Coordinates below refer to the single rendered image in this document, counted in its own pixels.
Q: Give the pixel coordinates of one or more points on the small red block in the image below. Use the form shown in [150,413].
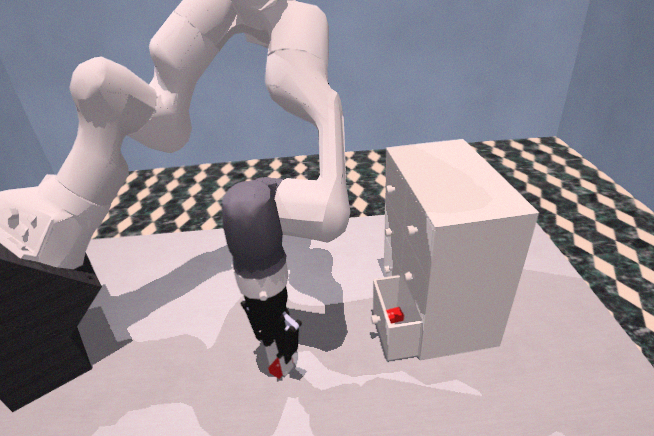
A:
[395,315]
[275,369]

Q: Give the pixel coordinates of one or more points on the white chest of drawers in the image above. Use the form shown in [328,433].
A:
[482,233]

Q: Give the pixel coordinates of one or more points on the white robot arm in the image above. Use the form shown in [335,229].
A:
[54,222]

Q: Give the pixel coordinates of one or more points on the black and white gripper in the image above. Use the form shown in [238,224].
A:
[287,343]

